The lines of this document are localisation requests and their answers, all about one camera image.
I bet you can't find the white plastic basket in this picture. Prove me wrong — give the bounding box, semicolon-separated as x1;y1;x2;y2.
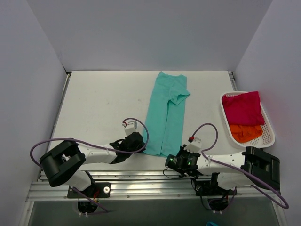
220;91;275;149

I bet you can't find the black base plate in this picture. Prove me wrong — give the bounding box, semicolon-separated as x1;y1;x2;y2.
191;178;237;196
67;182;111;199

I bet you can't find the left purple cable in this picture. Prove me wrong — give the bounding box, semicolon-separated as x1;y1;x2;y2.
30;117;150;214

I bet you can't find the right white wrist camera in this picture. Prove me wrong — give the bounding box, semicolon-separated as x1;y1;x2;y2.
184;137;202;153

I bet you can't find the orange t-shirt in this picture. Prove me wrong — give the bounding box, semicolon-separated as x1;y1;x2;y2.
230;125;263;143

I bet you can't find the purple cable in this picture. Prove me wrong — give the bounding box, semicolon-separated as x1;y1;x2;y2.
190;122;289;212
30;117;150;214

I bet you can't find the black looped cable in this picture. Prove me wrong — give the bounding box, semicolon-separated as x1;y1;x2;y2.
162;167;186;179

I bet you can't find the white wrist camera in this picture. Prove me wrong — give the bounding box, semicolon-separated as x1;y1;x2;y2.
122;121;137;136
184;137;202;153

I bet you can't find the teal object at bottom edge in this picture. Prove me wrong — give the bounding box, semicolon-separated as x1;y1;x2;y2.
206;221;217;226

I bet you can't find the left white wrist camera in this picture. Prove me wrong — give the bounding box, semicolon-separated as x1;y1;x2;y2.
122;121;137;136

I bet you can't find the teal t-shirt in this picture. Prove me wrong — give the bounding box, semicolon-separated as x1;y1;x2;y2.
143;72;190;157

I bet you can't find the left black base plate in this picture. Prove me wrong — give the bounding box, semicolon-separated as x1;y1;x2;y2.
67;182;111;199

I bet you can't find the magenta t-shirt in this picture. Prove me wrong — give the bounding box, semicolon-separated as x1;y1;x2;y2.
222;91;265;126

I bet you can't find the aluminium mounting rail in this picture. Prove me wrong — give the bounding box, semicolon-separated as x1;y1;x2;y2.
25;169;282;201

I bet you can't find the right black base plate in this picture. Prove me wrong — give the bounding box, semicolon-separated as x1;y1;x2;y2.
191;178;237;196

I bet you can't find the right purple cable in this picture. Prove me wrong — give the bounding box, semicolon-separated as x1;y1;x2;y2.
190;122;289;212

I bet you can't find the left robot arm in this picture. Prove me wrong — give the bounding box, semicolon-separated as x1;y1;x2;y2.
39;132;147;197

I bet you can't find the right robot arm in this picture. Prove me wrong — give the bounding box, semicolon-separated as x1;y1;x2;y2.
165;146;280;194

